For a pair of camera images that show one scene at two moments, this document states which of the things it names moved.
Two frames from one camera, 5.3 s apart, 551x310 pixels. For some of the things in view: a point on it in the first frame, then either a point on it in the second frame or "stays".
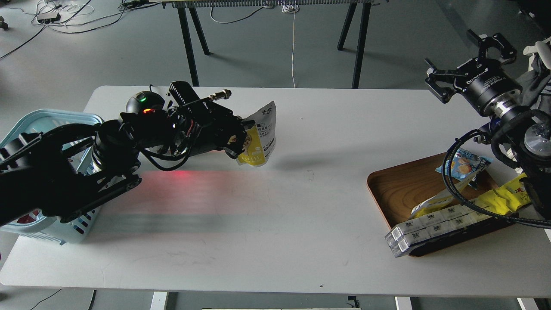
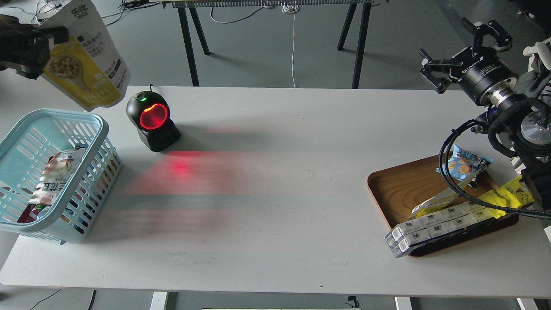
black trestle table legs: (360, 11) stays
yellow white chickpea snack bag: (260, 140) → (89, 69)
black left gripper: (214, 125) → (23, 48)
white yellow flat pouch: (444, 198) stays
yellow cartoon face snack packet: (507, 198) stays
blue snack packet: (463, 163) stays
